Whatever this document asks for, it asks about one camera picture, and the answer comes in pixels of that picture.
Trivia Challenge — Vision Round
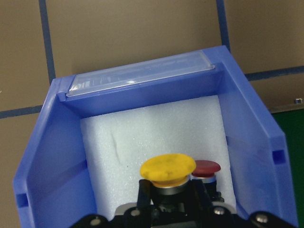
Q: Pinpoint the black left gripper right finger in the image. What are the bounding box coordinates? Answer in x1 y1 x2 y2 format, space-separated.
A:
191 179 213 210

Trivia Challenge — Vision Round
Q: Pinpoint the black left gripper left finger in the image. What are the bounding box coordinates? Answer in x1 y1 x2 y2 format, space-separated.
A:
136 179 151 209

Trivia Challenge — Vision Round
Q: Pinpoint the yellow push button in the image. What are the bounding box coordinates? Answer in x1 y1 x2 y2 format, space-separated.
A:
140 153 196 196

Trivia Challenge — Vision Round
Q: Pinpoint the red push button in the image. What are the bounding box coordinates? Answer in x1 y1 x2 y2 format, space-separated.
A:
191 160 221 191

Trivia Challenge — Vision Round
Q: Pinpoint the white foam pad source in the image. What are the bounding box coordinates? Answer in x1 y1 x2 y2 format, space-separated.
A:
80 95 236 220

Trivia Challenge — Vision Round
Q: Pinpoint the blue source bin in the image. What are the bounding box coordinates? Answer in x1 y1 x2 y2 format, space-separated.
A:
13 46 298 228

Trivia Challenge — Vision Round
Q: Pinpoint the clear bin label holder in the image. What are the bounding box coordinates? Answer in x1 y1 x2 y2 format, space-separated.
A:
66 50 215 97

